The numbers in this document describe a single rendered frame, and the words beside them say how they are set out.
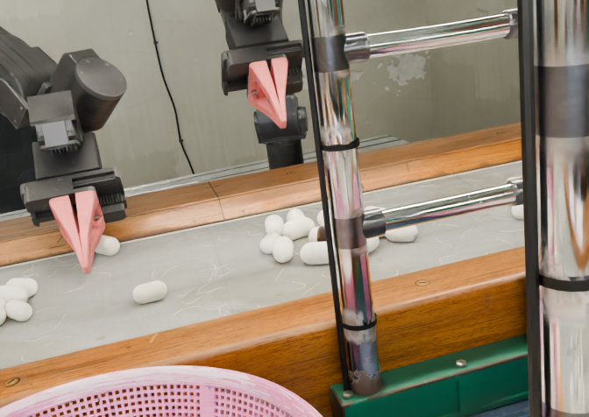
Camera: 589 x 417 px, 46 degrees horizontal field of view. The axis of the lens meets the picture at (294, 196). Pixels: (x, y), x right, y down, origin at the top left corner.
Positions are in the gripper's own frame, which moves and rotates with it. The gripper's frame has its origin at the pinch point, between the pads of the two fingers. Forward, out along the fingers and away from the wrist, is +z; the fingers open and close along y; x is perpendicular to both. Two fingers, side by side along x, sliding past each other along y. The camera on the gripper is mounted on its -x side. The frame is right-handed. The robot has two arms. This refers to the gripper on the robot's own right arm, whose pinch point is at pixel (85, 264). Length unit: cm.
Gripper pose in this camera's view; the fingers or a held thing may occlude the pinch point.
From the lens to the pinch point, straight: 74.3
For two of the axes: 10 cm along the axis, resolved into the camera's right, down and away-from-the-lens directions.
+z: 2.8, 8.0, -5.3
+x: -0.6, 5.6, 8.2
